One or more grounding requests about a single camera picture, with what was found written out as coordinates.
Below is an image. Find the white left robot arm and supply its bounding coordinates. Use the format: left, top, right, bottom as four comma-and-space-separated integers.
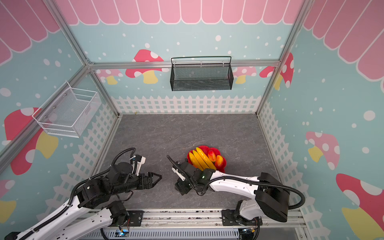
5, 148, 162, 240

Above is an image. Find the white wire mesh basket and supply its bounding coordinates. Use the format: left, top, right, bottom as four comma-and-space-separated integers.
32, 82, 102, 138

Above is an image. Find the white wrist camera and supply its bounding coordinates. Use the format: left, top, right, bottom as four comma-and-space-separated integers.
131, 155, 146, 176
172, 167, 186, 181

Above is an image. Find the yellow fake banana bunch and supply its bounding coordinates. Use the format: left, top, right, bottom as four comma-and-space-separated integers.
187, 146, 217, 171

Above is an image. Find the orange fake mango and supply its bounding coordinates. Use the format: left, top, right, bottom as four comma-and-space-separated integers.
215, 155, 225, 169

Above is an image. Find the red flower-shaped fruit bowl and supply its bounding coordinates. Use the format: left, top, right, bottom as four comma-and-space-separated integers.
187, 146, 227, 173

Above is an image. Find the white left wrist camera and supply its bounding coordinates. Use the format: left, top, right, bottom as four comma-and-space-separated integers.
131, 155, 146, 176

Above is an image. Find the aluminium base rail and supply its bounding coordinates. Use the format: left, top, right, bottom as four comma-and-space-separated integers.
53, 206, 310, 240

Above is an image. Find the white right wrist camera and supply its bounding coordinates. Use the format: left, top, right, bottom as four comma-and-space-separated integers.
172, 167, 186, 181

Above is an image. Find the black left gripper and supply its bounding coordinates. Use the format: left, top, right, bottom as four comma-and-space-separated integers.
111, 172, 162, 195

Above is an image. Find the black wire mesh basket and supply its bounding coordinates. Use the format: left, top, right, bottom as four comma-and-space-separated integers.
170, 56, 234, 91

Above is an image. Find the red yellow fake mango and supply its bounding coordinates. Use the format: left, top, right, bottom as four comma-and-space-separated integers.
208, 150, 217, 163

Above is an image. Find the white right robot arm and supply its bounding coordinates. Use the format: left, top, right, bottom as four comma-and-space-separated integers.
171, 161, 306, 223

